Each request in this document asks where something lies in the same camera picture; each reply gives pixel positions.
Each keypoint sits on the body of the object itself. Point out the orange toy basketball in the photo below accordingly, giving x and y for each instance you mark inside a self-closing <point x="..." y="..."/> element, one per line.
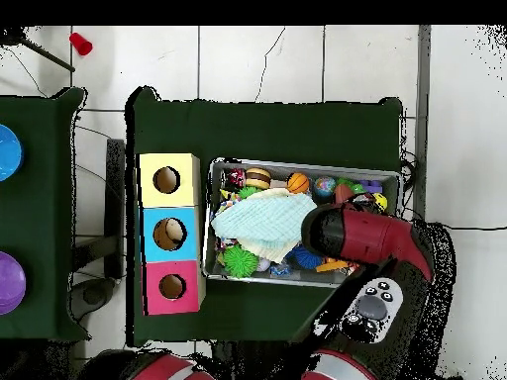
<point x="298" y="183"/>

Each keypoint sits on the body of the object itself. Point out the globe print ball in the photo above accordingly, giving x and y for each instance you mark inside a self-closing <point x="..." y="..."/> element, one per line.
<point x="324" y="186"/>

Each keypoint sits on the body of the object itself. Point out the dark green side tablecloth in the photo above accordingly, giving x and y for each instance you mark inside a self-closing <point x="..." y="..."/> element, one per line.
<point x="43" y="229"/>

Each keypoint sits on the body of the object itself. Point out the colourful patterned wrapper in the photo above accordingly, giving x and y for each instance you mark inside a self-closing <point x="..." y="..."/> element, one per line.
<point x="225" y="202"/>

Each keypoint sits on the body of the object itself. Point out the grey round base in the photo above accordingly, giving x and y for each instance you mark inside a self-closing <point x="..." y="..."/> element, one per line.
<point x="91" y="295"/>

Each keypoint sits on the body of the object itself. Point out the black furniture frame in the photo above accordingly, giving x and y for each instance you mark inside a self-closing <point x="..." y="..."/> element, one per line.
<point x="115" y="198"/>

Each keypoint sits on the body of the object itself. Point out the cream waffle cloth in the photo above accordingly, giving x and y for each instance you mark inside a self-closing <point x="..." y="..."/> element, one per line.
<point x="269" y="251"/>

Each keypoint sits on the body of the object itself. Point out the yellow smiley ball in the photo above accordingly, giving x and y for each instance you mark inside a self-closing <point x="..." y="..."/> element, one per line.
<point x="382" y="200"/>

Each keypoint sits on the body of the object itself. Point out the blue spiky ball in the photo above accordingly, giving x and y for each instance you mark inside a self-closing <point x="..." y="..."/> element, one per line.
<point x="305" y="259"/>

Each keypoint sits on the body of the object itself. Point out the toy hamburger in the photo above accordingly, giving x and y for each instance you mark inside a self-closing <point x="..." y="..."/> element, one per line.
<point x="257" y="178"/>

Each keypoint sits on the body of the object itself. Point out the black tripod leg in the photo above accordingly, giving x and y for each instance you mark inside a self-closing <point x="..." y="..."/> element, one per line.
<point x="47" y="55"/>

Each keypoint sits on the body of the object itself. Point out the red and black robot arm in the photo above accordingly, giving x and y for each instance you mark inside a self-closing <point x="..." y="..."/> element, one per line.
<point x="368" y="237"/>

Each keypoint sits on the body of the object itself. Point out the purple bowl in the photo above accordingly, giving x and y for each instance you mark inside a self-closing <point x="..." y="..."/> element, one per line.
<point x="11" y="283"/>

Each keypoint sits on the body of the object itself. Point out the green spiky ball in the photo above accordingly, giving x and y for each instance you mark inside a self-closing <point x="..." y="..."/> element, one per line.
<point x="239" y="261"/>

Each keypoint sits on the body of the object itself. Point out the blue bowl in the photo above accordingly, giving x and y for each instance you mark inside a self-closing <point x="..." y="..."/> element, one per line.
<point x="10" y="152"/>

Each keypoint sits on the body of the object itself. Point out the mint green waffle cloth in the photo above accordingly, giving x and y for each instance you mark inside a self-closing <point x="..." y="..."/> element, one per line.
<point x="265" y="219"/>

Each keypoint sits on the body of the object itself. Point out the metal mesh bin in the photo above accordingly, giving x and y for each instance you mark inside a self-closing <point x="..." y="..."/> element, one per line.
<point x="285" y="170"/>

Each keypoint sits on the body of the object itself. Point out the brown toy football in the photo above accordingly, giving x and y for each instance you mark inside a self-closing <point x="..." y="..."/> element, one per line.
<point x="342" y="194"/>

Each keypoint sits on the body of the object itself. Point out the red plastic cup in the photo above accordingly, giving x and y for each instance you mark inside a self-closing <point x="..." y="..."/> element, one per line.
<point x="81" y="44"/>

